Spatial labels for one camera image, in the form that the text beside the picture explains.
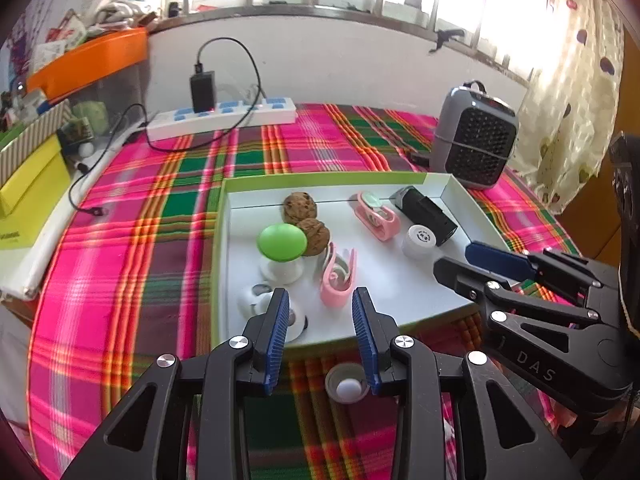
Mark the black charger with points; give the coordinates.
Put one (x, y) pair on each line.
(202, 90)

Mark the pink clip with white pad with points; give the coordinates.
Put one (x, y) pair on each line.
(332, 295)

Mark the black cylindrical device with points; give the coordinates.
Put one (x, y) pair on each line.
(425, 212)

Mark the small white round container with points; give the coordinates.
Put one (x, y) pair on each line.
(419, 242)

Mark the striped cardboard box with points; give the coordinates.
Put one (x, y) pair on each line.
(30, 135)

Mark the small white round toy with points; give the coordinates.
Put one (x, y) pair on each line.
(85, 150)

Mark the green-topped white mushroom toy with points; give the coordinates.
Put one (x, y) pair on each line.
(280, 242)

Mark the picture card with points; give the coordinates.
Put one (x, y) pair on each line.
(75, 130)

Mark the orange plastic bin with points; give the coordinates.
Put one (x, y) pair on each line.
(90, 57)

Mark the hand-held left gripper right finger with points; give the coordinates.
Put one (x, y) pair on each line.
(364, 340)

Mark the pink clip with green pad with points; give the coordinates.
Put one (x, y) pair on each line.
(382, 227)

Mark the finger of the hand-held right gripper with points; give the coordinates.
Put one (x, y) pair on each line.
(500, 257)
(460, 275)

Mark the yellow cardboard box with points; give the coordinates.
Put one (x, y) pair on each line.
(35, 185)

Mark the grey fan heater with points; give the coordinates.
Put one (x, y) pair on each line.
(480, 135)

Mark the white power strip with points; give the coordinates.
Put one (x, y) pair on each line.
(170, 127)

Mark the green cardboard box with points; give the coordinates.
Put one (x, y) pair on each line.
(395, 285)

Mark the pink plaid tablecloth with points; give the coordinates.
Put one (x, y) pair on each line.
(150, 260)

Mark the brown walnut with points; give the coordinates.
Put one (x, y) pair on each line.
(299, 205)
(314, 237)

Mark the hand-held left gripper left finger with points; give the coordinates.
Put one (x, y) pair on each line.
(277, 340)

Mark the green and white paper packet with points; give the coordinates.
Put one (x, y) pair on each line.
(67, 30)

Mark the cream patterned curtain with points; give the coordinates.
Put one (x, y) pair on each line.
(565, 85)

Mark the clear plastic storage bin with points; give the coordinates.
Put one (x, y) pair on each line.
(125, 95)

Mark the pale green soft item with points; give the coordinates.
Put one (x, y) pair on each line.
(90, 116)

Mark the white rounded plastic gadget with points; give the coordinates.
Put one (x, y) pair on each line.
(250, 300)

